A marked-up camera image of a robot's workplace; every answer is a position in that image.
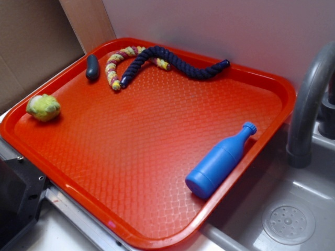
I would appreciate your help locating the dark green plastic pickle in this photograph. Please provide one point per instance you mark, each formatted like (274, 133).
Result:
(92, 69)

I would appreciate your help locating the red plastic tray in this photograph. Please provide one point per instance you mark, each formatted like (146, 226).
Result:
(124, 156)

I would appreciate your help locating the blue plastic bottle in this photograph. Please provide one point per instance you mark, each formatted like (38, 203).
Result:
(204, 179)

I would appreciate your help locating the green plush toy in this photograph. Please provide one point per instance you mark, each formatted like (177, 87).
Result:
(43, 107)

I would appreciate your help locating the grey toy sink basin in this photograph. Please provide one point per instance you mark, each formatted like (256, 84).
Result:
(274, 206)

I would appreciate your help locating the brown cardboard box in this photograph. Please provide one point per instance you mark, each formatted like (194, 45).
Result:
(37, 42)

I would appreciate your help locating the dark grey faucet knob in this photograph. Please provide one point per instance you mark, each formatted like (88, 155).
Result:
(326, 112)

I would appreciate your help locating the grey toy faucet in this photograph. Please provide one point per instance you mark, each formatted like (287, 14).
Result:
(307, 106)

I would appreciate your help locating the black metal bracket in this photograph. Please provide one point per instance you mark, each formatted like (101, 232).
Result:
(22, 188)

